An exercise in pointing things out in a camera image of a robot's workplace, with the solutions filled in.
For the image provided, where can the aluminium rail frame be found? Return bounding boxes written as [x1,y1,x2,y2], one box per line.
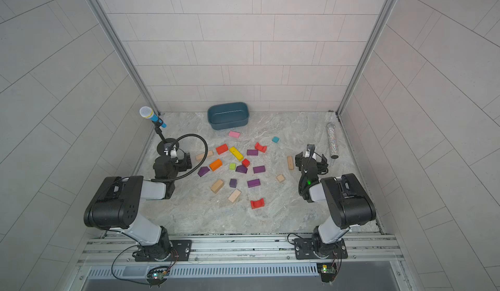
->
[72,233,404,266]

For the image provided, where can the red arch block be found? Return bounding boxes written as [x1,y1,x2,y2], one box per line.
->
[250,198,265,209]
[255,143,267,153]

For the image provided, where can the pink block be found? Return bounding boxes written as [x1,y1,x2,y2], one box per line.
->
[229,131,240,138]

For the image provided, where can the right circuit board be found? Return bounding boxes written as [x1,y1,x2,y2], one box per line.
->
[316,262,339,283]

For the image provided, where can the yellow long block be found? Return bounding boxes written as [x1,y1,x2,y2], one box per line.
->
[229,147,244,162]

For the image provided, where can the natural wood block bottom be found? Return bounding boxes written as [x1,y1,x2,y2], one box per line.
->
[228,189,241,203]

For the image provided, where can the microphone on black stand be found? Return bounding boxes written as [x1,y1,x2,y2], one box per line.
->
[139,106,179,158]

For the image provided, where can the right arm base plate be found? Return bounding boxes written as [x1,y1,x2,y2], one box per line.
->
[294,238,348,260]

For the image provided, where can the circuit board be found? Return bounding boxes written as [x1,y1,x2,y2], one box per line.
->
[316,262,339,283]
[146,266,170,288]

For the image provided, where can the purple triangular block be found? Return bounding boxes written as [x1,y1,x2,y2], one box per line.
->
[236,165,248,174]

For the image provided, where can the natural wood block lower left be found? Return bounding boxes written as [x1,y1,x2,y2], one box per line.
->
[210,179,225,193]

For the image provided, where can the red arch block lower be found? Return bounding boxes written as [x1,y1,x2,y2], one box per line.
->
[250,198,265,209]

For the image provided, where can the orange block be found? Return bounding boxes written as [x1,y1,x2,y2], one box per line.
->
[209,159,223,171]

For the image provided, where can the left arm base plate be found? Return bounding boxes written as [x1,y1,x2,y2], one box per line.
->
[132,240,192,262]

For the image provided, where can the teal plastic storage bin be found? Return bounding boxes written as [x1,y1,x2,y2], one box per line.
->
[207,102,249,130]

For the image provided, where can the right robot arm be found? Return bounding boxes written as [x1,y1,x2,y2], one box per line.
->
[294,144,376,260]

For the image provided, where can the left circuit board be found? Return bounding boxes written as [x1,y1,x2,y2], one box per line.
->
[146,266,170,288]

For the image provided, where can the red arch block upper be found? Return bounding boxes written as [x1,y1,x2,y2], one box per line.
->
[255,143,267,153]

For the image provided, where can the red rectangular block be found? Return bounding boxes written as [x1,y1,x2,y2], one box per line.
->
[216,144,229,155]

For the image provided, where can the black corrugated cable left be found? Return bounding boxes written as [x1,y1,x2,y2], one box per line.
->
[150,134,209,183]

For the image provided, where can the purple roof block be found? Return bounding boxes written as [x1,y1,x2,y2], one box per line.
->
[198,167,210,177]

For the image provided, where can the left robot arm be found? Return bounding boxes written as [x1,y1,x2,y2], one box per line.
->
[83,138,192,262]

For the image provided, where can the long natural wood block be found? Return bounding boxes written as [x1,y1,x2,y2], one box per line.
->
[195,150,214,161]

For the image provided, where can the natural wood block right upright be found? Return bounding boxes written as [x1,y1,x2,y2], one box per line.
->
[287,156,295,171]

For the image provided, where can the glittery silver cylinder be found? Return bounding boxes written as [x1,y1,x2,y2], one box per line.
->
[326,123,339,160]

